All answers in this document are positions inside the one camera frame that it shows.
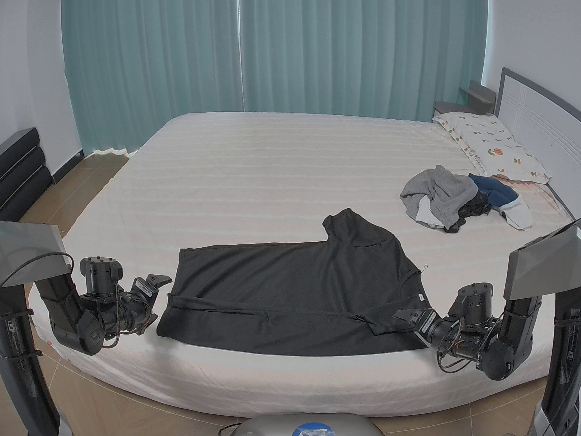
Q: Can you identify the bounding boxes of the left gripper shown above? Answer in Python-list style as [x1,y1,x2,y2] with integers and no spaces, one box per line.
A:
[120,274,173,335]

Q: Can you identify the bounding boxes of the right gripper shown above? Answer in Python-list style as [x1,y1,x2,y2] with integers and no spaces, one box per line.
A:
[392,309,455,349]

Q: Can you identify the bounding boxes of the black T-shirt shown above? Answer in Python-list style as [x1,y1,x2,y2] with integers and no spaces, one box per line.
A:
[156,208,432,358]

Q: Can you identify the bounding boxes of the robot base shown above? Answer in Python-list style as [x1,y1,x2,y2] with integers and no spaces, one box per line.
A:
[236,415,386,436]

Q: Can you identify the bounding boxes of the pile of clothes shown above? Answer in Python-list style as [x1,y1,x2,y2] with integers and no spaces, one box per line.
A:
[399,165,534,235]

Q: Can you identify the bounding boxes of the bed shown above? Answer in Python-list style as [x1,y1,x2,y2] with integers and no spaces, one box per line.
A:
[27,67,581,419]

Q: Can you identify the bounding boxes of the black chest of drawers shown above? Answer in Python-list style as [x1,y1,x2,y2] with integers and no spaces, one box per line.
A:
[0,127,51,221]

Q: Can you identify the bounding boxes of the white printed pillow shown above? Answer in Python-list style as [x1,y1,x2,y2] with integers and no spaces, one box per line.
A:
[431,112,552,184]

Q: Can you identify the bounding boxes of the grey bedside table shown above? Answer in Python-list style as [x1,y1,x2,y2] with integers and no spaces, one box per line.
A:
[433,80,496,117]

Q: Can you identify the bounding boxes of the blue-green curtain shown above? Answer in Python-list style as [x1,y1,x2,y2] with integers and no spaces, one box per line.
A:
[61,0,243,155]
[241,0,488,121]

